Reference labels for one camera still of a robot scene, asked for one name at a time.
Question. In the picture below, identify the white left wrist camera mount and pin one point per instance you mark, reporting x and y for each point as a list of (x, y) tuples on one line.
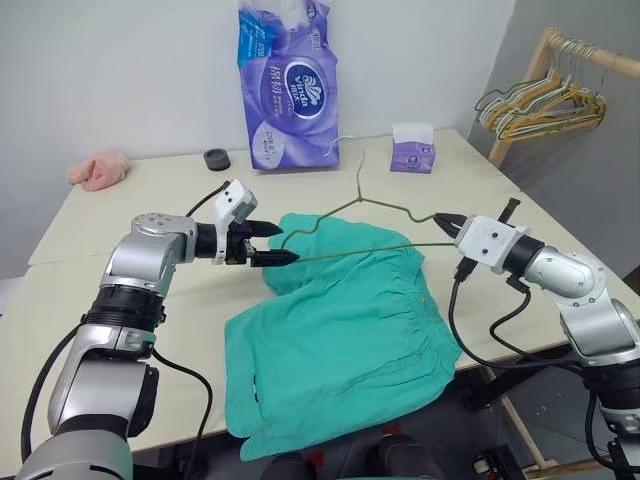
[(235, 200)]

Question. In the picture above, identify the black table bracket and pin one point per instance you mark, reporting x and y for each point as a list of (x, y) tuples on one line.
[(487, 392)]

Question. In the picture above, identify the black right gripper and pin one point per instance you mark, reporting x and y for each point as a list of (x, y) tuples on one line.
[(461, 229)]

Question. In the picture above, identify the wooden clothes rack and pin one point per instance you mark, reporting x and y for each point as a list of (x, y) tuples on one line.
[(615, 61)]

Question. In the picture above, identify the pink cloth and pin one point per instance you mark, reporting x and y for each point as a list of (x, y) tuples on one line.
[(100, 170)]

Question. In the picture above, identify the dark rounded shape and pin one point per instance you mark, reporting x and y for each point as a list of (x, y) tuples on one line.
[(405, 460)]

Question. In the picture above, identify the green shorts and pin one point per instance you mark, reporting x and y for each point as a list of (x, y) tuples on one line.
[(340, 340)]

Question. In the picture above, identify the small purple tissue pack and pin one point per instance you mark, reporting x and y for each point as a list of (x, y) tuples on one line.
[(411, 155)]

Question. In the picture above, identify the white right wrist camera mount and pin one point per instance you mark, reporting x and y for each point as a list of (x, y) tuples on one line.
[(492, 242)]

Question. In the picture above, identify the large purple tissue roll pack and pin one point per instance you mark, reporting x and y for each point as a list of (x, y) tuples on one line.
[(290, 90)]

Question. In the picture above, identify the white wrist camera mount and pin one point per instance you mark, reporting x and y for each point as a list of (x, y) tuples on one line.
[(235, 200), (492, 242)]

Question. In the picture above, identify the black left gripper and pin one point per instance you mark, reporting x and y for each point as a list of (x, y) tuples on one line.
[(239, 245)]

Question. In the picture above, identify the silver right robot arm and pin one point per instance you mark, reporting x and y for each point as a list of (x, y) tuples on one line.
[(575, 280)]

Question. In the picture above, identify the wooden table leg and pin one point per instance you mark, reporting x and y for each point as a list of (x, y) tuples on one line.
[(525, 435)]

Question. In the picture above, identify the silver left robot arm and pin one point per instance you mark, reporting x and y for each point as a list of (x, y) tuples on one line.
[(145, 260)]

